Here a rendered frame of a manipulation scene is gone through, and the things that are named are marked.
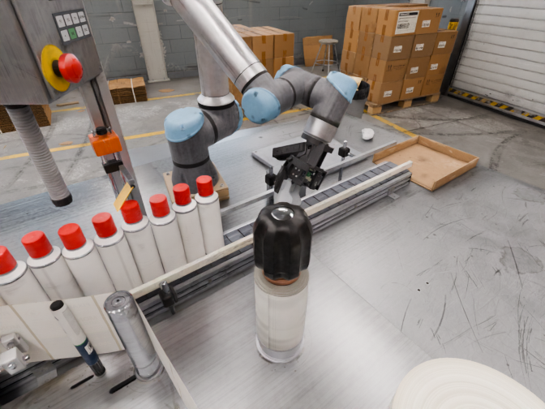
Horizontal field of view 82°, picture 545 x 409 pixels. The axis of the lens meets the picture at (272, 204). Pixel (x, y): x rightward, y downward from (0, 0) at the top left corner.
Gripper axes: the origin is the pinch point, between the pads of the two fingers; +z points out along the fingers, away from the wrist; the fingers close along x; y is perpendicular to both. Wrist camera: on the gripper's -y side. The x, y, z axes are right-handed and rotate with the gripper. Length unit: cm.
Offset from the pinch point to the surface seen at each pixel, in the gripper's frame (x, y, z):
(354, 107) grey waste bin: 186, -132, -53
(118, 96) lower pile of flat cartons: 80, -420, 52
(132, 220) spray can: -36.7, 1.4, 6.9
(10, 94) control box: -57, -1, -10
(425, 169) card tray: 64, 4, -25
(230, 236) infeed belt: -9.1, -1.9, 11.6
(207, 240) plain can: -18.5, 1.4, 10.9
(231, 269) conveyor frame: -11.9, 6.0, 15.9
